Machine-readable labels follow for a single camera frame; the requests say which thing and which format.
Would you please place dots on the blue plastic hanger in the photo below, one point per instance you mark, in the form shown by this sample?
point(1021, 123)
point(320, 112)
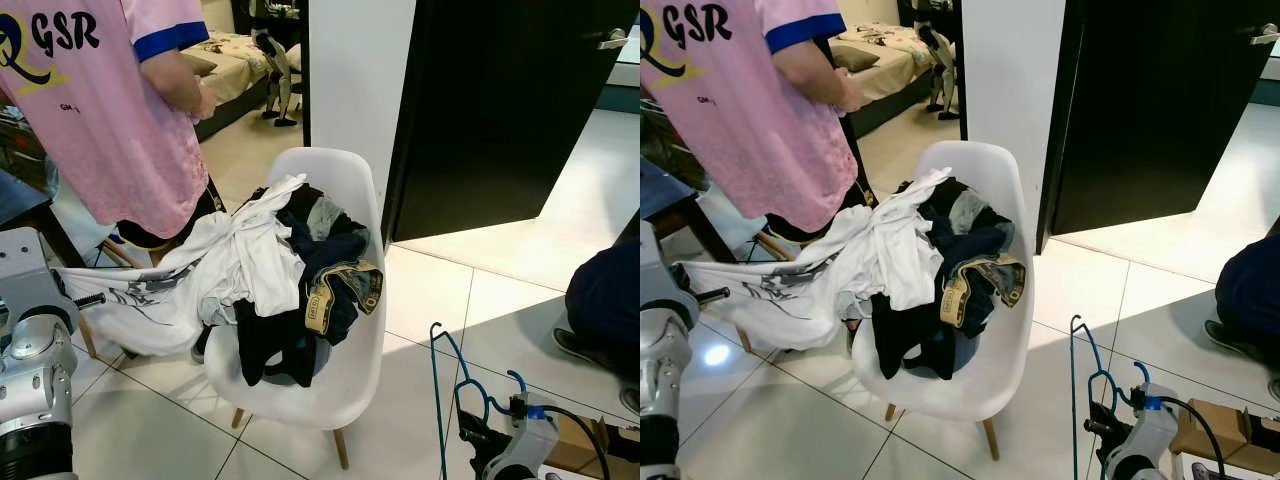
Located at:
point(436, 400)
point(1105, 378)
point(470, 387)
point(1076, 400)

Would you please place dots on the white printed t-shirt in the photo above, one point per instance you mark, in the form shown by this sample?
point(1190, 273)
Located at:
point(240, 260)
point(880, 260)

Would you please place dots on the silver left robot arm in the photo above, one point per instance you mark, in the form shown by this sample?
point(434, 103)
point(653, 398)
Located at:
point(35, 350)
point(665, 350)

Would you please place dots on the small cardboard box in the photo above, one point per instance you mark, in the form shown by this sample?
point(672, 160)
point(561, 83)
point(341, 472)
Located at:
point(1210, 425)
point(585, 445)

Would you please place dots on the white console box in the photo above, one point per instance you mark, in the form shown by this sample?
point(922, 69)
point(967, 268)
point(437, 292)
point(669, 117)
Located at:
point(1230, 470)

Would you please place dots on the white plastic chair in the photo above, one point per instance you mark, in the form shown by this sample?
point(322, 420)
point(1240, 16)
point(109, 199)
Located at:
point(340, 370)
point(990, 350)

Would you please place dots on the person in blue shirt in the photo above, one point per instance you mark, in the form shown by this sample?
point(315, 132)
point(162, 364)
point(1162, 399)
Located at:
point(1250, 290)
point(605, 300)

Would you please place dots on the black crumpled garment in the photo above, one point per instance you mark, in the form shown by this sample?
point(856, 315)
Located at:
point(270, 340)
point(910, 335)

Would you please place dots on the navy crumpled garment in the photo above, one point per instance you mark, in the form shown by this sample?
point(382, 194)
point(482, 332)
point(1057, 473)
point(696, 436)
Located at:
point(320, 250)
point(965, 245)

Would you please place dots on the black door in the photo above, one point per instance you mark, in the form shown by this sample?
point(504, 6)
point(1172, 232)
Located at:
point(500, 100)
point(1150, 100)

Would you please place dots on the standing humanoid robot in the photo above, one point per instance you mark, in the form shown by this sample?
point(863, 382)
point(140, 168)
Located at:
point(938, 60)
point(272, 70)

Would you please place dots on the person in pink shirt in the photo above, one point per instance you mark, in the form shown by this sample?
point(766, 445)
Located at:
point(740, 110)
point(90, 120)

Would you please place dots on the bed with patterned sheet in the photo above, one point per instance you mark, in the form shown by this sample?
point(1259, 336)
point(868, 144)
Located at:
point(885, 65)
point(235, 70)

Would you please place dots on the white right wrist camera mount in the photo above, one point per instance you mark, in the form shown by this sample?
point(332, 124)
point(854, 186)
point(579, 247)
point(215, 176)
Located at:
point(1150, 430)
point(530, 440)

